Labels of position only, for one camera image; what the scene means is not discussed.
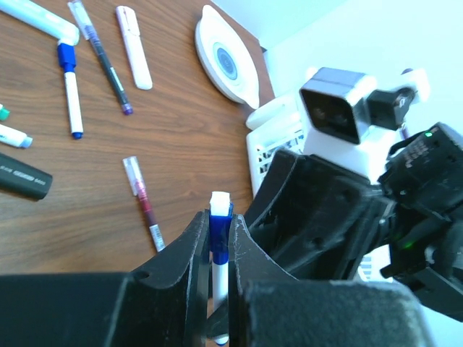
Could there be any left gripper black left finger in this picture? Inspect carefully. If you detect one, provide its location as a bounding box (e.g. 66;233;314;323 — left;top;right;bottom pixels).
1;212;209;346

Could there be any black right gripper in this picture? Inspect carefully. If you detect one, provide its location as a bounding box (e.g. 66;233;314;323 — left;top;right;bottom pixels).
245;122;462;321

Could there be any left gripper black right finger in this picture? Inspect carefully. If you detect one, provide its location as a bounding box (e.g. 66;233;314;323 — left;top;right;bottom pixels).
229;215;436;346

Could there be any red gel pen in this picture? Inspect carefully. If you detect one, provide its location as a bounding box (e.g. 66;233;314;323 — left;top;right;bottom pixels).
122;156;166;252

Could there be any purple black highlighter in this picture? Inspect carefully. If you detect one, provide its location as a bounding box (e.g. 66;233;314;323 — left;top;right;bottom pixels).
1;153;53;200

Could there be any green cap white marker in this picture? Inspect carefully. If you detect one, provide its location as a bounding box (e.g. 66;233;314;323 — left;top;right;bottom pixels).
0;104;10;121

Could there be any light blue highlighter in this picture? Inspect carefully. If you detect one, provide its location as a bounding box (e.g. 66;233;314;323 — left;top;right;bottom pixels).
1;0;80;46

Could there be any dark purple gel pen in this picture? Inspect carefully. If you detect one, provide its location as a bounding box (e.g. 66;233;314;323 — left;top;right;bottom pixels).
67;1;133;115

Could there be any white plastic dish rack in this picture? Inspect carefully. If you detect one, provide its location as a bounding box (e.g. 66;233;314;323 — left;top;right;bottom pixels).
245;93;391;283

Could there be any cream plate with grey spiral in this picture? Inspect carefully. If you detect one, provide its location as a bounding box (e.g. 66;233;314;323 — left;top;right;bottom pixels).
195;5;260;110

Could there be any blue cap whiteboard marker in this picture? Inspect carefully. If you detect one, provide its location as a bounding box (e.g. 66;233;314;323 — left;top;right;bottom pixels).
57;40;84;140

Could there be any pink highlighter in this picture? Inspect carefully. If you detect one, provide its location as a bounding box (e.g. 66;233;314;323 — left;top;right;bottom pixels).
116;6;153;90

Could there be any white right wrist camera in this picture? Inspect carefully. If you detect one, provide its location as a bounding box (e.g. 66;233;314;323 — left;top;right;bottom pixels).
299;67;430;183

